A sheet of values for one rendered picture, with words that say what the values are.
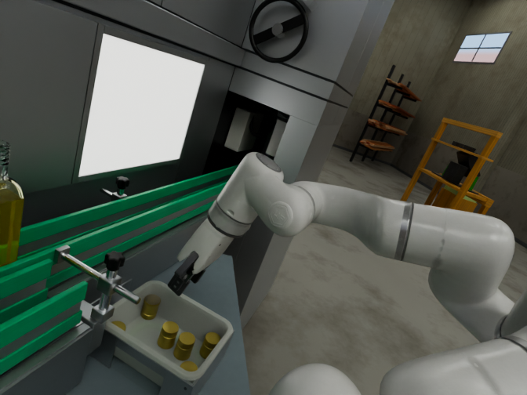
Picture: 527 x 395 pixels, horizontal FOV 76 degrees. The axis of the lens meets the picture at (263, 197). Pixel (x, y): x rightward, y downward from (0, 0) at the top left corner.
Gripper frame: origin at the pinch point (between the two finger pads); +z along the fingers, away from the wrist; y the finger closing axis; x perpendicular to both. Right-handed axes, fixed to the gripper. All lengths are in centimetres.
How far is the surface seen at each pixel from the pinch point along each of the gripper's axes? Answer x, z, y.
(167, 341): 4.7, 14.0, 1.4
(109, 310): -4.5, 4.7, 13.0
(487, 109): 159, -205, -995
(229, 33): -50, -37, -58
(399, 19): -187, -286, -1120
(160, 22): -45, -32, -20
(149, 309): -3.2, 15.3, -2.1
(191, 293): -1.0, 19.8, -19.5
